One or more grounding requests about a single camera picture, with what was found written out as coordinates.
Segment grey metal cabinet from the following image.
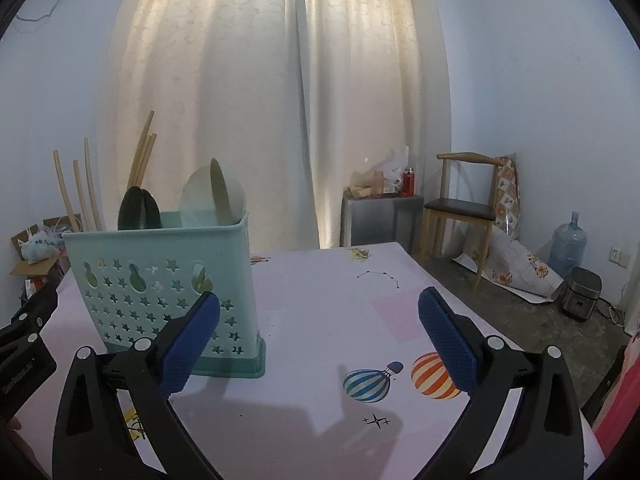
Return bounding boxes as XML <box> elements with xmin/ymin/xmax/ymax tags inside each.
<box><xmin>341</xmin><ymin>192</ymin><xmax>425</xmax><ymax>254</ymax></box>

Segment light blue plastic bag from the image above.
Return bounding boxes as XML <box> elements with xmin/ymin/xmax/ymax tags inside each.
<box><xmin>19</xmin><ymin>234</ymin><xmax>64</xmax><ymax>266</ymax></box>

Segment cream patterned curtain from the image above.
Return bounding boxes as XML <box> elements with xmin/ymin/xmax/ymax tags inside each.
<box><xmin>102</xmin><ymin>0</ymin><xmax>453</xmax><ymax>252</ymax></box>

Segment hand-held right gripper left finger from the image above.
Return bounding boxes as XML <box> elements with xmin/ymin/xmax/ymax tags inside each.
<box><xmin>52</xmin><ymin>291</ymin><xmax>223</xmax><ymax>480</ymax></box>

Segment white plastic bag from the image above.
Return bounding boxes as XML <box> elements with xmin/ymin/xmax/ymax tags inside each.
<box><xmin>372</xmin><ymin>146</ymin><xmax>412</xmax><ymax>196</ymax></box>

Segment person's left hand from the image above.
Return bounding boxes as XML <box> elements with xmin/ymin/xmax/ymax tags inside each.
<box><xmin>0</xmin><ymin>415</ymin><xmax>48</xmax><ymax>480</ymax></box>

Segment pink printed clothing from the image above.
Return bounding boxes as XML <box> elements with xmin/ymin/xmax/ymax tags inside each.
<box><xmin>592</xmin><ymin>332</ymin><xmax>640</xmax><ymax>457</ymax></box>

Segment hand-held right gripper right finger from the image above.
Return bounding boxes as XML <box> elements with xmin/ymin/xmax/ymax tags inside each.
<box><xmin>417</xmin><ymin>287</ymin><xmax>586</xmax><ymax>480</ymax></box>

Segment wooden blocks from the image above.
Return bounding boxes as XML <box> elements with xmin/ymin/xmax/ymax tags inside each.
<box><xmin>349</xmin><ymin>170</ymin><xmax>387</xmax><ymax>199</ymax></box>

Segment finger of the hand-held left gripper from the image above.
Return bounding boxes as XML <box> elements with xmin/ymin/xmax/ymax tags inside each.
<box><xmin>0</xmin><ymin>285</ymin><xmax>60</xmax><ymax>350</ymax></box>

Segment blue water jug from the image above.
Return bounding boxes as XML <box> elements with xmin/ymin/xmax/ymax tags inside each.
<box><xmin>547</xmin><ymin>211</ymin><xmax>589</xmax><ymax>279</ymax></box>

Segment white plastic ladle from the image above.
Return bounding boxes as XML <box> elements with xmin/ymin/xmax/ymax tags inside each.
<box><xmin>209</xmin><ymin>157</ymin><xmax>248</xmax><ymax>226</ymax></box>

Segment floral printed sheet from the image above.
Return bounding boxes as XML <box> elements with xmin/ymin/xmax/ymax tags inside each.
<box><xmin>452</xmin><ymin>156</ymin><xmax>569</xmax><ymax>304</ymax></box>

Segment black rice cooker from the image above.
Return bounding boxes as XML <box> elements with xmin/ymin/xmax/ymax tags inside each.
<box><xmin>560</xmin><ymin>266</ymin><xmax>605</xmax><ymax>322</ymax></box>

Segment green star-cutout utensil holder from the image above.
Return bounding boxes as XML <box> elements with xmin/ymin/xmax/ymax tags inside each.
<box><xmin>61</xmin><ymin>210</ymin><xmax>267</xmax><ymax>378</ymax></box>

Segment cardboard box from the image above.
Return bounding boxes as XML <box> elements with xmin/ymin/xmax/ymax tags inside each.
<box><xmin>9</xmin><ymin>215</ymin><xmax>83</xmax><ymax>282</ymax></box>

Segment dark wall cable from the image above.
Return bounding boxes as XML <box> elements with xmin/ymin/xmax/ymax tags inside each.
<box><xmin>14</xmin><ymin>0</ymin><xmax>76</xmax><ymax>25</ymax></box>

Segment white power cable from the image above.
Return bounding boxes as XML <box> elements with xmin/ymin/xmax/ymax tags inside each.
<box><xmin>595</xmin><ymin>280</ymin><xmax>632</xmax><ymax>332</ymax></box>

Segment white scalloped rice paddle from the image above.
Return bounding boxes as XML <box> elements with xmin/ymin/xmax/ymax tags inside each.
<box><xmin>179</xmin><ymin>165</ymin><xmax>221</xmax><ymax>228</ymax></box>

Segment wooden chair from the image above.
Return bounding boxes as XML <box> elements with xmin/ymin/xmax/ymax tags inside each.
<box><xmin>419</xmin><ymin>152</ymin><xmax>502</xmax><ymax>291</ymax></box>

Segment bundle of wooden chopsticks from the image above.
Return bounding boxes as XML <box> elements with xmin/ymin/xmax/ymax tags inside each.
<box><xmin>52</xmin><ymin>110</ymin><xmax>158</xmax><ymax>233</ymax></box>

